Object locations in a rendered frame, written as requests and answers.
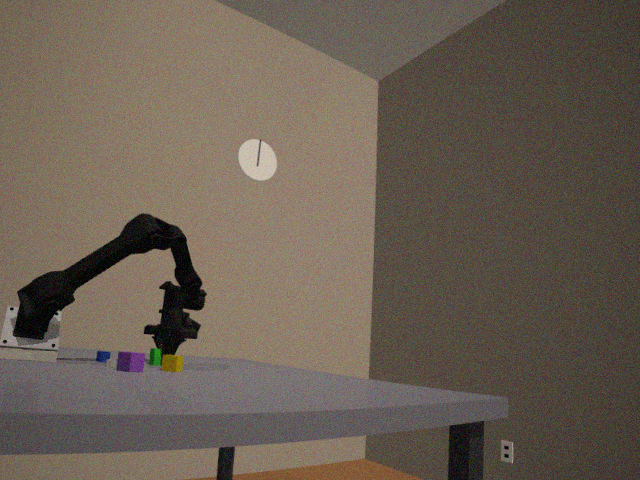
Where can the blue block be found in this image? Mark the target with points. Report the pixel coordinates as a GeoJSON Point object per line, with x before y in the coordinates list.
{"type": "Point", "coordinates": [102, 356]}

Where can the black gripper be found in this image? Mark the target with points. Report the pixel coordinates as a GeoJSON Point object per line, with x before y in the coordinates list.
{"type": "Point", "coordinates": [169, 334]}

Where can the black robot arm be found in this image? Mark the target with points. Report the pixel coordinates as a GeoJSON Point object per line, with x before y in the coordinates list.
{"type": "Point", "coordinates": [45, 295]}

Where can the purple block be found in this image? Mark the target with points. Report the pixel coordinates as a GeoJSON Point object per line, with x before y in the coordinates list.
{"type": "Point", "coordinates": [130, 362]}

